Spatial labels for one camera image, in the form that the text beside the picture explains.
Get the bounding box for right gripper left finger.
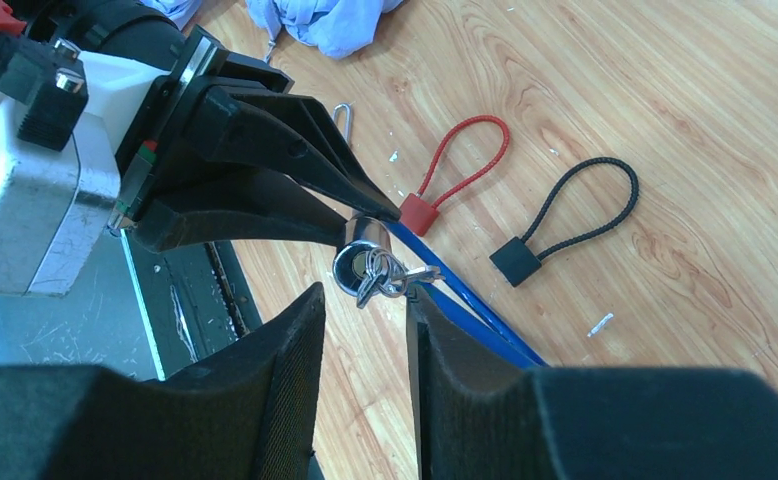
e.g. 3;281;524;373
0;283;326;479

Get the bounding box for blue cable lock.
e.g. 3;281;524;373
332;214;547;368

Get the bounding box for brass padlock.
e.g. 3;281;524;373
332;103;353;144

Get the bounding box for lavender cloth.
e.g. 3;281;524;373
140;0;405;62

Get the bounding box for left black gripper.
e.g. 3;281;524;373
113;26;400;252

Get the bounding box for blue lock keys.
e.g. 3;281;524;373
356;248;444;309

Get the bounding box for black cable lock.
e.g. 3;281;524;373
489;157;640;288

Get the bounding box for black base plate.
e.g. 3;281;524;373
121;234;262;380

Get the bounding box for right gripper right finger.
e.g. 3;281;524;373
406;287;778;479

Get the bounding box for red cable lock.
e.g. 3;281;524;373
400;114;512;236

